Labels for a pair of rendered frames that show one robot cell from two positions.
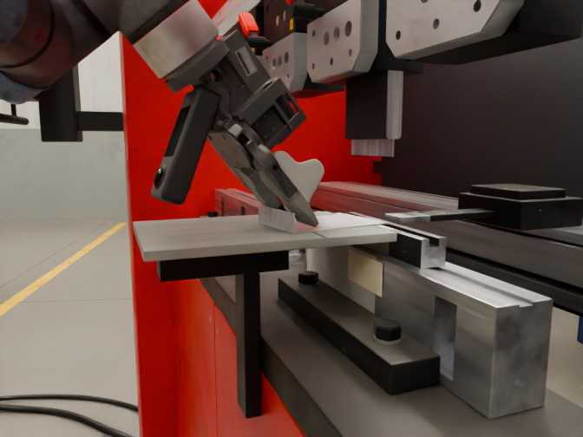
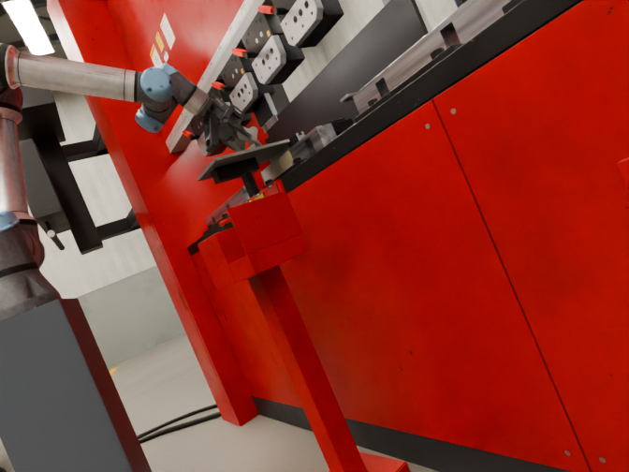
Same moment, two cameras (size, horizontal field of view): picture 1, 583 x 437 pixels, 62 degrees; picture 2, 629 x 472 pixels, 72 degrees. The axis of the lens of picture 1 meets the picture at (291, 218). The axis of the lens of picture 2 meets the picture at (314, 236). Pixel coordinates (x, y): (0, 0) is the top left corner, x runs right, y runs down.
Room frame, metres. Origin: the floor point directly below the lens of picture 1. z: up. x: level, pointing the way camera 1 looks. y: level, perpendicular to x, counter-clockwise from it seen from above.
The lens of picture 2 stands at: (-0.80, 0.24, 0.69)
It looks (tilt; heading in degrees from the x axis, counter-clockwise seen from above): 0 degrees down; 347
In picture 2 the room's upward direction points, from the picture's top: 23 degrees counter-clockwise
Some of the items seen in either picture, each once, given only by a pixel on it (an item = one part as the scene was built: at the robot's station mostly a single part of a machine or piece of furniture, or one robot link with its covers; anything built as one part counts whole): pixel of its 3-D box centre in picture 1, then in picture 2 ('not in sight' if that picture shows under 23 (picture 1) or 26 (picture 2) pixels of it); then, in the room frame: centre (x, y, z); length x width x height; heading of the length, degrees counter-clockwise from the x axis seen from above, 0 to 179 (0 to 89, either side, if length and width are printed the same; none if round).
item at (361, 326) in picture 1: (340, 319); (285, 179); (0.55, -0.06, 0.89); 0.30 x 0.05 x 0.03; 21
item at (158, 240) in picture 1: (256, 231); (242, 159); (0.55, 0.04, 1.00); 0.26 x 0.18 x 0.01; 111
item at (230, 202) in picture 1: (250, 218); (231, 213); (1.12, 0.10, 0.92); 0.50 x 0.06 x 0.10; 21
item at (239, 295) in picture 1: (225, 328); (246, 196); (0.54, 0.08, 0.88); 0.14 x 0.04 x 0.22; 111
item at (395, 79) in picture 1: (371, 116); (265, 113); (0.60, -0.10, 1.13); 0.10 x 0.02 x 0.10; 21
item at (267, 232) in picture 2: not in sight; (247, 235); (0.23, 0.15, 0.75); 0.20 x 0.16 x 0.18; 26
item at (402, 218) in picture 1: (474, 206); (316, 135); (0.65, -0.25, 1.01); 0.26 x 0.12 x 0.05; 111
